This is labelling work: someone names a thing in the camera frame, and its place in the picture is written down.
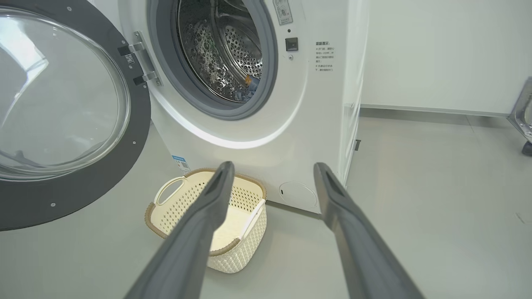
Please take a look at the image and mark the white front-load washing machine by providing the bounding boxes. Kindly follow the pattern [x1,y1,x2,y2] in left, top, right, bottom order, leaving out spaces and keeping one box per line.
[87,0,370,214]

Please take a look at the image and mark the blue energy label sticker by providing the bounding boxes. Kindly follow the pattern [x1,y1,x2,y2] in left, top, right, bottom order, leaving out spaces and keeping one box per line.
[172,155,192,175]

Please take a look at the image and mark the grey warning label sticker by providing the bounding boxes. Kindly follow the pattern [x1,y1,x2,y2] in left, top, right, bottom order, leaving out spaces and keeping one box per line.
[273,0,293,25]

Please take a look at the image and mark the metal washer door hinge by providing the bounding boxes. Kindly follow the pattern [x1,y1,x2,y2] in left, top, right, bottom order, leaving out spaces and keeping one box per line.
[118,31,163,86]

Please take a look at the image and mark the white partition panel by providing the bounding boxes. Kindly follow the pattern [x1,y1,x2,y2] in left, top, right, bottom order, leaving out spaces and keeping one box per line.
[361,0,532,115]

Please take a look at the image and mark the blue garment small bear print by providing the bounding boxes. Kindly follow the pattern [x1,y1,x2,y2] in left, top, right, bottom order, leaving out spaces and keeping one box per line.
[233,75,261,103]

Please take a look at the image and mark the metal stand leg with caster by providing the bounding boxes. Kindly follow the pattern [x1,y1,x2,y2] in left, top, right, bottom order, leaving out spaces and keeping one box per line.
[507,77,532,157]

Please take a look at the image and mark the stainless steel washing machine drum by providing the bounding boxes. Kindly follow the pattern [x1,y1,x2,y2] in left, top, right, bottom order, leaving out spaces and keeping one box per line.
[177,0,264,103]

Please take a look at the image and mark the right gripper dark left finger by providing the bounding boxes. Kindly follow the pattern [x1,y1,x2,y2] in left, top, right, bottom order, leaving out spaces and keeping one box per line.
[125,161,235,299]

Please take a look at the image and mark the cream perforated laundry basket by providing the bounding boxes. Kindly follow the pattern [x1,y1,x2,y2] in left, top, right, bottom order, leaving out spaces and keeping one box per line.
[144,167,268,274]

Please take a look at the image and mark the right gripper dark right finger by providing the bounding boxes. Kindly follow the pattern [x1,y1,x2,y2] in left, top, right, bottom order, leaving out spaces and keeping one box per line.
[313,162,424,299]

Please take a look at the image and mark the small printed text sticker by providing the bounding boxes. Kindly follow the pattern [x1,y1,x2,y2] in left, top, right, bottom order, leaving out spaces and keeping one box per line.
[315,41,335,73]

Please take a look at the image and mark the round black glass washer door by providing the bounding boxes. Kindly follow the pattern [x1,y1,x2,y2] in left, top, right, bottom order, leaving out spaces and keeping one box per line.
[0,0,151,232]

